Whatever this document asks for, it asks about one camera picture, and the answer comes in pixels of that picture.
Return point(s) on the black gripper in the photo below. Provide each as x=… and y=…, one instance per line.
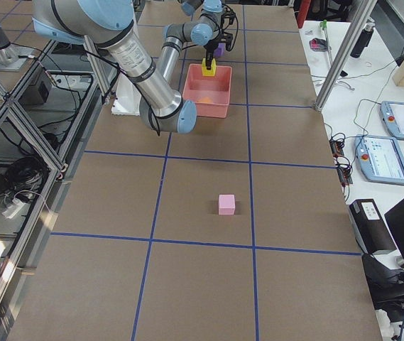
x=209, y=47

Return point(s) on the yellow foam block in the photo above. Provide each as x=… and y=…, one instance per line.
x=208, y=67

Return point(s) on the orange foam block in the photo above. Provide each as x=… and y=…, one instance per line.
x=206, y=100

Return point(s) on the pink plastic bin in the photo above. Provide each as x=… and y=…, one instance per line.
x=217, y=88

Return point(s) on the purple foam block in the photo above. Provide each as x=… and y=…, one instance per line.
x=219, y=51

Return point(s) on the pink and grey pouch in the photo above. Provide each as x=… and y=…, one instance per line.
x=318, y=45

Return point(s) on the pink foam block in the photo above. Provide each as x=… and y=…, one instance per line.
x=226, y=204

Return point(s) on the black water bottle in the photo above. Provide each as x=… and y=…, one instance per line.
x=363, y=40

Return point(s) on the near teach pendant tablet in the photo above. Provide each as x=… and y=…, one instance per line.
x=380, y=159

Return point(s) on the black rectangular box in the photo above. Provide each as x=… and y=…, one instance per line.
x=369, y=227

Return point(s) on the white pedestal column base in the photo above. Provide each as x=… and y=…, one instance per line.
x=127, y=98

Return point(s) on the green handled grabber tool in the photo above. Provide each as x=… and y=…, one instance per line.
x=323, y=26

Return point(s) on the aluminium frame post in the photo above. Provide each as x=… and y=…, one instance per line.
x=354, y=30

